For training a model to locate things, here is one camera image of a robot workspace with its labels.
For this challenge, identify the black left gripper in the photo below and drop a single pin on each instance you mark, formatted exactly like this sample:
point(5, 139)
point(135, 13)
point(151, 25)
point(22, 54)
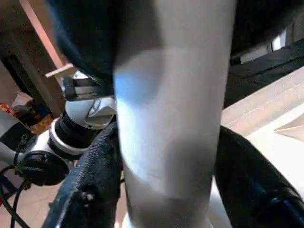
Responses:
point(90, 89)

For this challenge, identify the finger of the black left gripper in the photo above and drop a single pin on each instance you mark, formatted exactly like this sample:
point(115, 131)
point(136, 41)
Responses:
point(256, 21)

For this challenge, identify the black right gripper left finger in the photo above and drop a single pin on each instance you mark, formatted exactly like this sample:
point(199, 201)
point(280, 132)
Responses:
point(95, 178)

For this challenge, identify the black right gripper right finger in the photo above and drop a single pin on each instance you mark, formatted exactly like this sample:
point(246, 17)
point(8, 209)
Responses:
point(256, 190)

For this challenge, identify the white plastic table top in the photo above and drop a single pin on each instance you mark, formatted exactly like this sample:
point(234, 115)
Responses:
point(273, 133)

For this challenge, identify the white plastic table leg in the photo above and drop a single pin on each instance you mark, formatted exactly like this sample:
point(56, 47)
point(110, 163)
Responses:
point(171, 118)

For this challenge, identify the colourful printed box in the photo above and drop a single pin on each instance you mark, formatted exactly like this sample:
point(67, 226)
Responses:
point(31, 114)

